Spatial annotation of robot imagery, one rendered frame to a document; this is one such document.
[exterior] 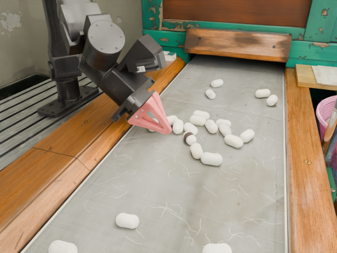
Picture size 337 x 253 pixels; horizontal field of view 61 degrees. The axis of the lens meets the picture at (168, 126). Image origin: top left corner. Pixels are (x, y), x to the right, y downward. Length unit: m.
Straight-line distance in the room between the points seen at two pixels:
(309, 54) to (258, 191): 0.56
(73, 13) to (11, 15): 2.23
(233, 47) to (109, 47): 0.49
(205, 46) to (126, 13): 1.33
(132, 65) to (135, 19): 1.64
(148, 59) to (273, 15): 0.51
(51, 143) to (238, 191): 0.32
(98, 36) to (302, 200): 0.37
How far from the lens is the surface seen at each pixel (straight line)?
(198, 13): 0.94
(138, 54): 0.48
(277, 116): 0.67
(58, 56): 0.81
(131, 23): 2.14
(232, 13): 0.92
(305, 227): 0.40
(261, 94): 0.74
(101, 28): 0.47
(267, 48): 0.86
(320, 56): 0.93
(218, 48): 0.87
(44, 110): 0.86
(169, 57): 0.90
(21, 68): 2.86
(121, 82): 0.50
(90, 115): 0.60
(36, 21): 2.74
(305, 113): 0.65
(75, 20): 0.55
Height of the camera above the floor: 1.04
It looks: 31 degrees down
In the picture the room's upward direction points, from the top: straight up
